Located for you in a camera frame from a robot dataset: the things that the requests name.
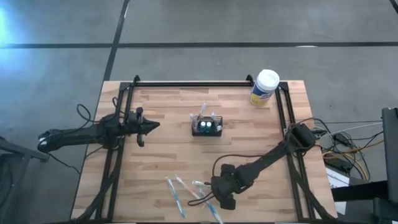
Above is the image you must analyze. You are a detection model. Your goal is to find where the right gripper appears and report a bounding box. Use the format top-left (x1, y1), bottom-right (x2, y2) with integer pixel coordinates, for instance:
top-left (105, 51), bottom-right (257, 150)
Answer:
top-left (210, 164), bottom-right (253, 211)

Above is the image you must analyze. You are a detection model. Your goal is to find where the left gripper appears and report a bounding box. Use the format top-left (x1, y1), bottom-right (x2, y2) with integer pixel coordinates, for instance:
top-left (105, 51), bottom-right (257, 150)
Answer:
top-left (120, 107), bottom-right (161, 148)

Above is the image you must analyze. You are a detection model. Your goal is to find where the blue toothbrush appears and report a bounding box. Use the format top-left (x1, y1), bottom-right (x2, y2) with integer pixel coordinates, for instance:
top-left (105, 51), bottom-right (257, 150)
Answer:
top-left (164, 176), bottom-right (187, 219)
top-left (198, 189), bottom-right (224, 224)

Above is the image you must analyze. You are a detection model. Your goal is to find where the orange toothbrush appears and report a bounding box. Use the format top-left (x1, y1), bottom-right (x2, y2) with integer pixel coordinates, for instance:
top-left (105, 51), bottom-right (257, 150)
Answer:
top-left (175, 175), bottom-right (206, 207)

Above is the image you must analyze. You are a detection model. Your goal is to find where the white paper sheet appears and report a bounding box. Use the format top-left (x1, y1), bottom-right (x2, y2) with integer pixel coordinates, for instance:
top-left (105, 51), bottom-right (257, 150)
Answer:
top-left (325, 167), bottom-right (351, 215)

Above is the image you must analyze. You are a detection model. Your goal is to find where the yellow blue wipes canister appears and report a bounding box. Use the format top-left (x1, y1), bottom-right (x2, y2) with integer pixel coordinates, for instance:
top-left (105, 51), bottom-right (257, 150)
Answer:
top-left (249, 68), bottom-right (280, 108)

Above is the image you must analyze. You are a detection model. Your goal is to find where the black power adapter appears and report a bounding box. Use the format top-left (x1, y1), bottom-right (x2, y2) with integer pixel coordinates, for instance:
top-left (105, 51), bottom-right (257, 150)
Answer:
top-left (325, 155), bottom-right (354, 174)

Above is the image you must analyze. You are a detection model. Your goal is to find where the grey metal stand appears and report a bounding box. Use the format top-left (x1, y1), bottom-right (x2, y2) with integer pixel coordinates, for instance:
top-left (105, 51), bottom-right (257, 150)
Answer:
top-left (0, 136), bottom-right (50, 224)

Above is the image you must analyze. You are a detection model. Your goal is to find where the dark grey monitor panel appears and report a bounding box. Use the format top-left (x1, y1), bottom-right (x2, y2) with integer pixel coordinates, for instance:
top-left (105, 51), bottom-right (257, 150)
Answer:
top-left (381, 107), bottom-right (398, 203)

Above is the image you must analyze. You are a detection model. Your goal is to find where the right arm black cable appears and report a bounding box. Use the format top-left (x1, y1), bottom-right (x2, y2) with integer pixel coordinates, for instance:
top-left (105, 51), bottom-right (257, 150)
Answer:
top-left (187, 152), bottom-right (271, 207)

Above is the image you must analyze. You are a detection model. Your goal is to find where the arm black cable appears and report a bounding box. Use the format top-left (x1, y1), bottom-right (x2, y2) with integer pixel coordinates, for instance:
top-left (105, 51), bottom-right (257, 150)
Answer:
top-left (76, 103), bottom-right (95, 124)
top-left (187, 152), bottom-right (271, 207)

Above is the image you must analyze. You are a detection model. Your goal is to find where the black wire caddy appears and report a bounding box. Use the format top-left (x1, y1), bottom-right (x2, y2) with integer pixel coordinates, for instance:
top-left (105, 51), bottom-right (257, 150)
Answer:
top-left (191, 115), bottom-right (223, 137)

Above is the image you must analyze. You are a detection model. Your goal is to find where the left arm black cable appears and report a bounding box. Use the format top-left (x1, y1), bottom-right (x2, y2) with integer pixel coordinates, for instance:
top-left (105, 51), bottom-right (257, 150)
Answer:
top-left (76, 103), bottom-right (95, 124)

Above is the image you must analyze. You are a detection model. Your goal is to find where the black aluminium table frame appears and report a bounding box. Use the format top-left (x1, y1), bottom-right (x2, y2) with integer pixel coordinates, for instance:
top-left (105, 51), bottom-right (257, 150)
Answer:
top-left (73, 74), bottom-right (338, 223)

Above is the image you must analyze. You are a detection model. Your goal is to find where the yellow cable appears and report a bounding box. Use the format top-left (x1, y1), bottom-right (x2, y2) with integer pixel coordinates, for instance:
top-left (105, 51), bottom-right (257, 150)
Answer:
top-left (322, 139), bottom-right (385, 182)

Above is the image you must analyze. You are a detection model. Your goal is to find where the white cable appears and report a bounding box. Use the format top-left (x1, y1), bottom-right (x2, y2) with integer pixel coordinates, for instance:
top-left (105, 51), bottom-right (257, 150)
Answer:
top-left (313, 122), bottom-right (383, 138)

